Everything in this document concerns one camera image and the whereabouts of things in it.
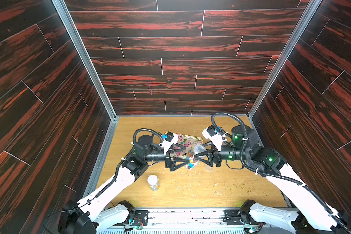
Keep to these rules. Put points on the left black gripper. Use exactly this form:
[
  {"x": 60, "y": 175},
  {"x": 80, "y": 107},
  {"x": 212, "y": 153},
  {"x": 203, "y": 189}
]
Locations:
[{"x": 169, "y": 165}]

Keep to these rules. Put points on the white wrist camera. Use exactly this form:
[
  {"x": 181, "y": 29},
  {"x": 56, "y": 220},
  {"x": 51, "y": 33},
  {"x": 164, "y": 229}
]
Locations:
[
  {"x": 215, "y": 135},
  {"x": 168, "y": 139}
]

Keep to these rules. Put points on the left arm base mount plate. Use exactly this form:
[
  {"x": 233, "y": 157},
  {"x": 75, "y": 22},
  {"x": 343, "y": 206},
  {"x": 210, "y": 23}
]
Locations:
[{"x": 137, "y": 218}]

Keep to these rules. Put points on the metal front rail frame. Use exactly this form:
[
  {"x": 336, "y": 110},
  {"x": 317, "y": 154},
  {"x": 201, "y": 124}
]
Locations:
[{"x": 172, "y": 221}]

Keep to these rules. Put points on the clear plastic jar lid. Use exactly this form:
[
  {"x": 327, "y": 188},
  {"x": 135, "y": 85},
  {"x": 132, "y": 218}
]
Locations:
[{"x": 208, "y": 168}]

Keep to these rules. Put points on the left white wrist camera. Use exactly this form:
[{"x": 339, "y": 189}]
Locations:
[{"x": 168, "y": 139}]

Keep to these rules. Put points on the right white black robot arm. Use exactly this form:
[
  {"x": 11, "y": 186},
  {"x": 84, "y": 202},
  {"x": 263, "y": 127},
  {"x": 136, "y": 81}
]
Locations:
[{"x": 232, "y": 140}]

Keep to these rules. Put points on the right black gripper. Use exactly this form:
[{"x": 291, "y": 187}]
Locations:
[{"x": 217, "y": 156}]

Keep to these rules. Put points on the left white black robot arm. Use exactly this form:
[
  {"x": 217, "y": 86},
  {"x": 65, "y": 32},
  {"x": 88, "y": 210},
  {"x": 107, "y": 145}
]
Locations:
[{"x": 89, "y": 216}]

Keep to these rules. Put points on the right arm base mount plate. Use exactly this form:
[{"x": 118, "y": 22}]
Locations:
[{"x": 237, "y": 217}]

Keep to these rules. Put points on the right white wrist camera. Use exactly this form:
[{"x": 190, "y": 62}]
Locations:
[{"x": 215, "y": 135}]

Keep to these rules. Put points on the left white-lidded candy jar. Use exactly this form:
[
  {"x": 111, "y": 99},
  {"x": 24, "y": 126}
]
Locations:
[{"x": 153, "y": 182}]

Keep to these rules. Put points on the floral pink rectangular tray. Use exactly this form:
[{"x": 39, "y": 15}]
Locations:
[{"x": 189, "y": 142}]

